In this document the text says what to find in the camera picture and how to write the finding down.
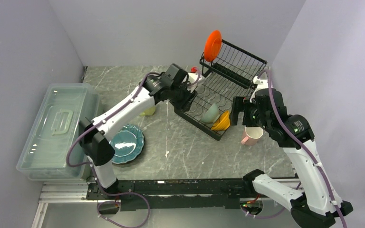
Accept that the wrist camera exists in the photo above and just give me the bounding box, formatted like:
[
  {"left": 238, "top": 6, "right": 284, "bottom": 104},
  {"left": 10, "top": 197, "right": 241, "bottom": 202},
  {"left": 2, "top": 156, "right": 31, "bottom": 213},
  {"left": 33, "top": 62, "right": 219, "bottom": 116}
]
[
  {"left": 187, "top": 67, "right": 205, "bottom": 86},
  {"left": 253, "top": 77, "right": 269, "bottom": 93}
]

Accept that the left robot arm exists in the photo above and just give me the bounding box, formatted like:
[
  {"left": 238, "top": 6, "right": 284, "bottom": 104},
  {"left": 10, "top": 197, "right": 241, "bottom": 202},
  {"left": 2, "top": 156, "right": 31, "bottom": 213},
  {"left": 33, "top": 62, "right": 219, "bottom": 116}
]
[{"left": 76, "top": 64, "right": 203, "bottom": 200}]

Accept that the teal scalloped plate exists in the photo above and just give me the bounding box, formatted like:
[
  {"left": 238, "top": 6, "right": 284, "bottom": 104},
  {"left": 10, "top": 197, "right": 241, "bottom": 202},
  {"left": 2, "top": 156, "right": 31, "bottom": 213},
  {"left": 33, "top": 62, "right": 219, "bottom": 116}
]
[{"left": 110, "top": 124, "right": 145, "bottom": 164}]

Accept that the yellow ribbed bowl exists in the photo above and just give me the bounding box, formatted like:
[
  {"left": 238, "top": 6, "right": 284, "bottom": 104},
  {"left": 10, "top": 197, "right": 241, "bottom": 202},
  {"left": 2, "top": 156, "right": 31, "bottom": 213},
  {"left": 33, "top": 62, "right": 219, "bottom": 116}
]
[{"left": 211, "top": 111, "right": 231, "bottom": 131}]

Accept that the pale yellow mug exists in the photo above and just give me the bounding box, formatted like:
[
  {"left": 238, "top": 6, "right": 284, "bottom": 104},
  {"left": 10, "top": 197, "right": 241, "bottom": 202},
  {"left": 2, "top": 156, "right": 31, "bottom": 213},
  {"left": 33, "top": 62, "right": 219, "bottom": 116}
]
[{"left": 139, "top": 106, "right": 156, "bottom": 116}]

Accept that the light green ceramic bowl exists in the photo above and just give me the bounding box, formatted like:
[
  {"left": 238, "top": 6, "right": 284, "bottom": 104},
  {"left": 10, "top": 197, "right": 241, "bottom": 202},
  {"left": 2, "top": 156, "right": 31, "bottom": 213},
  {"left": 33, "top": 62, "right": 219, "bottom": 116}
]
[{"left": 200, "top": 103, "right": 220, "bottom": 124}]

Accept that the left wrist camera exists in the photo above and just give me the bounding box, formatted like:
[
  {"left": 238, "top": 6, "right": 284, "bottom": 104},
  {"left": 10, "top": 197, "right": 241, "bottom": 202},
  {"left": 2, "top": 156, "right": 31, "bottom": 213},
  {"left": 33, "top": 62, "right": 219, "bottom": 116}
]
[{"left": 187, "top": 67, "right": 205, "bottom": 86}]

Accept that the pink mug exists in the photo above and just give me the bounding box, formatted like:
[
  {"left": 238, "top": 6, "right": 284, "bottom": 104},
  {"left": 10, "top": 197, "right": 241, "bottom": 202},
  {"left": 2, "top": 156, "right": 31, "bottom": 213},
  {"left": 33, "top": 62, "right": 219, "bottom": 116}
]
[{"left": 240, "top": 127, "right": 264, "bottom": 146}]

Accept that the orange plate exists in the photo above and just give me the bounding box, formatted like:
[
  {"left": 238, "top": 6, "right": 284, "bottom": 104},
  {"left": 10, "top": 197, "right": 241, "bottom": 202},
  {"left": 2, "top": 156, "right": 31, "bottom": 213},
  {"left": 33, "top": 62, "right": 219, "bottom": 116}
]
[{"left": 204, "top": 30, "right": 222, "bottom": 62}]

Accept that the clear plastic storage box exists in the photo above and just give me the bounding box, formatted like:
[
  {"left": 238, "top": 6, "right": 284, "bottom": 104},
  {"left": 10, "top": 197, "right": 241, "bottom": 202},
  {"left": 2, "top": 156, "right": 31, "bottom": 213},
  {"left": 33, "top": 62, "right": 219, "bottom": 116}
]
[{"left": 16, "top": 83, "right": 103, "bottom": 181}]

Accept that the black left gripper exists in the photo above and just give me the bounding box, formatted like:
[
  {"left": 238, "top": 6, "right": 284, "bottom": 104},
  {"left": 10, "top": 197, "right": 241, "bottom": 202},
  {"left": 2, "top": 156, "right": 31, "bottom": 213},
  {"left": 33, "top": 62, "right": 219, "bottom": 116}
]
[{"left": 168, "top": 81, "right": 198, "bottom": 113}]

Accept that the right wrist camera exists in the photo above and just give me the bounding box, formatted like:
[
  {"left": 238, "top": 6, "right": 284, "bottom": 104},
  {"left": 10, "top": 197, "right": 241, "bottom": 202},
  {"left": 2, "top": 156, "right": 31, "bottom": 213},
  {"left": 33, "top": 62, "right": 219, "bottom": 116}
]
[{"left": 253, "top": 77, "right": 269, "bottom": 93}]

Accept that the black wire dish rack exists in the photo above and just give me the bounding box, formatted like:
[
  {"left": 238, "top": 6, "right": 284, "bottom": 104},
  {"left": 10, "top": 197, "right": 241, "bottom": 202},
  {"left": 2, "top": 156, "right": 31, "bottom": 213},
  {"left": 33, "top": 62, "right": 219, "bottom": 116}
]
[{"left": 174, "top": 40, "right": 268, "bottom": 141}]

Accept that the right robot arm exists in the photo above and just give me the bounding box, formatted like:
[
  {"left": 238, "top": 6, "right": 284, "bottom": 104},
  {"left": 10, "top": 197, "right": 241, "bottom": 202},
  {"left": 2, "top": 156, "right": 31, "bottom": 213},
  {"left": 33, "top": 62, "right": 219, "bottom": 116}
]
[{"left": 231, "top": 89, "right": 353, "bottom": 228}]

